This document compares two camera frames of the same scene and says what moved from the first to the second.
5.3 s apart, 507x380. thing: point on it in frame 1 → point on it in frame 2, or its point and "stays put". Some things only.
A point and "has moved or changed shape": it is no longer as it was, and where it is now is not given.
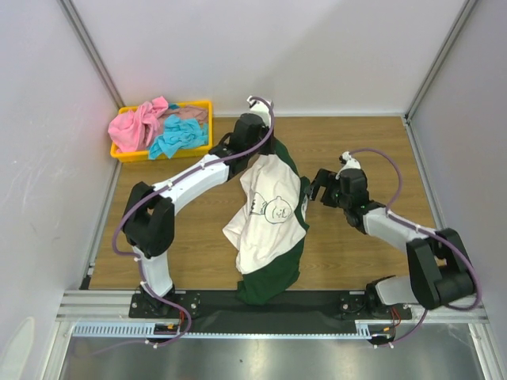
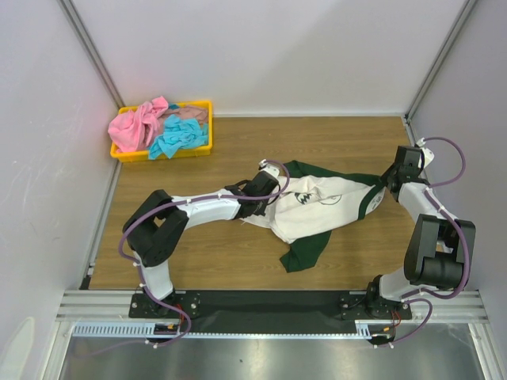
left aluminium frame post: (72, 14) stays put
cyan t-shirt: (178, 134) stays put
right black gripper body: (327, 190) → (394, 176)
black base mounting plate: (226, 312) stays put
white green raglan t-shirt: (270, 226) has moved or changed shape
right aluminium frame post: (465, 11) stays put
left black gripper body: (267, 148) → (261, 207)
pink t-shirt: (134, 131) stays put
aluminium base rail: (85, 305) stays put
